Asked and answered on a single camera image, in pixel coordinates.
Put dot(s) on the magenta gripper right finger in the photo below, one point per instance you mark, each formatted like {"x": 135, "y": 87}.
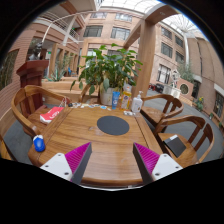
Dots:
{"x": 153, "y": 166}

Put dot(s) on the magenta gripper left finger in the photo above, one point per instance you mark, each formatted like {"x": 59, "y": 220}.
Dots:
{"x": 70, "y": 166}

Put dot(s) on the blue computer mouse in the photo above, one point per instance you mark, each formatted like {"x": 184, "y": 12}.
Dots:
{"x": 39, "y": 144}

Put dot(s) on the round dark grey mouse pad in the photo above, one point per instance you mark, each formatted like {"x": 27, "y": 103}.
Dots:
{"x": 113, "y": 125}

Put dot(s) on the black notebook on chair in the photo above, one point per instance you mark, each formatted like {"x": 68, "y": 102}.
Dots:
{"x": 175, "y": 145}

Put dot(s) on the wooden chair right near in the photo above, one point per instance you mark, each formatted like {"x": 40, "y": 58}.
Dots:
{"x": 202, "y": 131}

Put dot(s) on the red and white tissue pack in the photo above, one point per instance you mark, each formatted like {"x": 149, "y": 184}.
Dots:
{"x": 50, "y": 115}

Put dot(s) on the wooden chair right far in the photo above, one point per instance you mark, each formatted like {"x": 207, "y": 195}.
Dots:
{"x": 172, "y": 107}

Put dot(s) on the white pump sanitizer bottle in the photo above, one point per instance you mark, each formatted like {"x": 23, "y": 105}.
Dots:
{"x": 137, "y": 103}

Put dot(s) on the wooden chair behind table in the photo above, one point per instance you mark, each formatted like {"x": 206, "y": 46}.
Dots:
{"x": 89, "y": 95}

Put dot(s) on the wooden chair left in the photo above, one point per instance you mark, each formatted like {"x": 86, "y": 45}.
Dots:
{"x": 27, "y": 106}

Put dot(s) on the yellow liquid bottle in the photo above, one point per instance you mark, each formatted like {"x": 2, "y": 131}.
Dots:
{"x": 126, "y": 98}

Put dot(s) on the blue tube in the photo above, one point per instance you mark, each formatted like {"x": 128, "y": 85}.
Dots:
{"x": 115, "y": 99}

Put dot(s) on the dark wooden podium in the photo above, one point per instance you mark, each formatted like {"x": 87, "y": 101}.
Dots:
{"x": 31, "y": 72}

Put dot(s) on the green potted plant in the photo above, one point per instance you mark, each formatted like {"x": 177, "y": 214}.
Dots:
{"x": 109, "y": 71}

